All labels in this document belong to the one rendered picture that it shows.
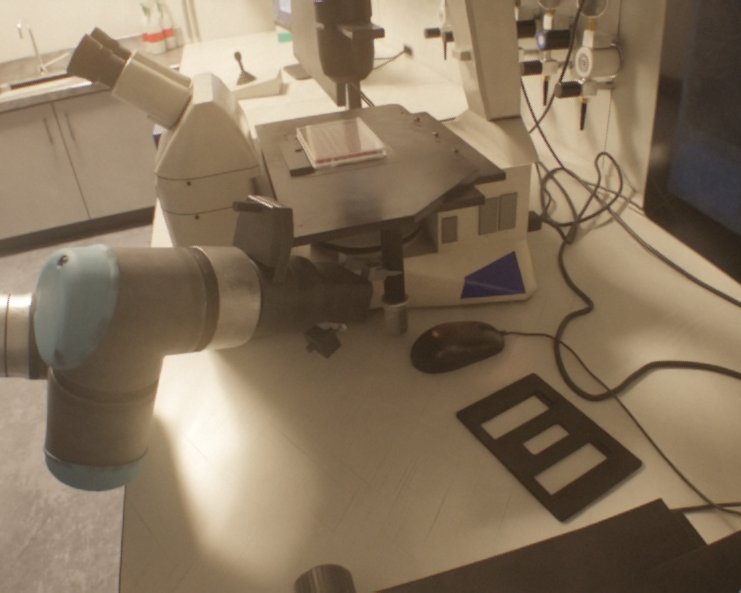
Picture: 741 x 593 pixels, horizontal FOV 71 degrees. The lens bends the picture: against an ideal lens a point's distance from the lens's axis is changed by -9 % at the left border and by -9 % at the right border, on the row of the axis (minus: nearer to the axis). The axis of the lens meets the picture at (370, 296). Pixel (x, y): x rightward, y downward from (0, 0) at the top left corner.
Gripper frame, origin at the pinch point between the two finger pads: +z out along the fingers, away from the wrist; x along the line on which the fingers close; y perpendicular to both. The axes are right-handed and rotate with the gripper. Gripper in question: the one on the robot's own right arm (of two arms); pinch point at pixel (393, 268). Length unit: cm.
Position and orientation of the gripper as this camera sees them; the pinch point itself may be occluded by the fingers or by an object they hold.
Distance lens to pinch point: 65.1
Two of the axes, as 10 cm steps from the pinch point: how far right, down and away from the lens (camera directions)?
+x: 6.8, 3.7, -6.3
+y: -2.4, 9.3, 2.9
